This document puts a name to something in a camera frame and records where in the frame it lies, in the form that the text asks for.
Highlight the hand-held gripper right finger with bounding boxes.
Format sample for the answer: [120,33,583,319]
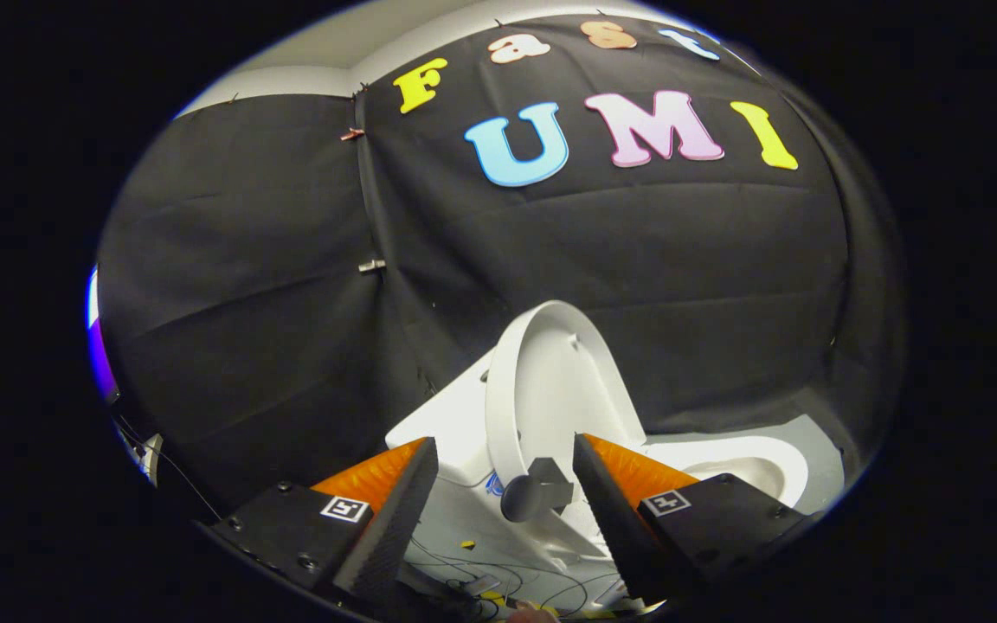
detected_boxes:
[572,433,811,607]

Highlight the black lid handle knob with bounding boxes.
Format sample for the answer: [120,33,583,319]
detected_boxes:
[501,457,575,523]

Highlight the black backdrop cloth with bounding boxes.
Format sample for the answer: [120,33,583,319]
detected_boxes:
[96,13,906,520]

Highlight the white toilet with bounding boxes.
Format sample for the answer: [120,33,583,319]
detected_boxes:
[386,346,811,611]

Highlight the thin black cables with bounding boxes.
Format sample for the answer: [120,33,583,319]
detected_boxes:
[403,536,629,620]

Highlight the white toilet seat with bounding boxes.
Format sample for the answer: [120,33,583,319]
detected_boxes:
[644,435,809,509]

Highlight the white toilet lid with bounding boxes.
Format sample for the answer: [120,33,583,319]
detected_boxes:
[486,300,646,520]

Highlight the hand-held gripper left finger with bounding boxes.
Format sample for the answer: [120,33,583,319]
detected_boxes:
[209,437,439,607]

